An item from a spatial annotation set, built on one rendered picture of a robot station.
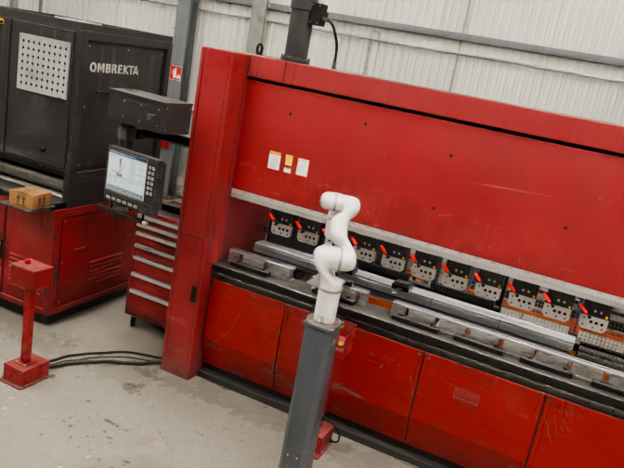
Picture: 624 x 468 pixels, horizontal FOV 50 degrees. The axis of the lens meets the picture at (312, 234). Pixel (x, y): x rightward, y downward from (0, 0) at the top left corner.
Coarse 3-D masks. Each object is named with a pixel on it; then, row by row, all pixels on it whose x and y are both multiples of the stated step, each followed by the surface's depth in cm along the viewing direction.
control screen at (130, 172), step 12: (120, 156) 425; (132, 156) 419; (108, 168) 432; (120, 168) 426; (132, 168) 420; (144, 168) 415; (108, 180) 433; (120, 180) 427; (132, 180) 422; (144, 180) 416; (132, 192) 423
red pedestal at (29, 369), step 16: (16, 272) 421; (32, 272) 415; (48, 272) 426; (32, 288) 417; (32, 304) 431; (32, 320) 435; (16, 368) 434; (32, 368) 438; (48, 368) 452; (16, 384) 435; (32, 384) 440
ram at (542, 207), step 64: (256, 128) 447; (320, 128) 428; (384, 128) 410; (448, 128) 394; (256, 192) 455; (320, 192) 435; (384, 192) 417; (448, 192) 400; (512, 192) 384; (576, 192) 370; (448, 256) 406; (512, 256) 390; (576, 256) 375
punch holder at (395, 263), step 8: (384, 248) 423; (392, 248) 421; (400, 248) 419; (408, 248) 416; (384, 256) 423; (392, 256) 422; (400, 256) 419; (408, 256) 422; (384, 264) 424; (392, 264) 422; (400, 264) 421
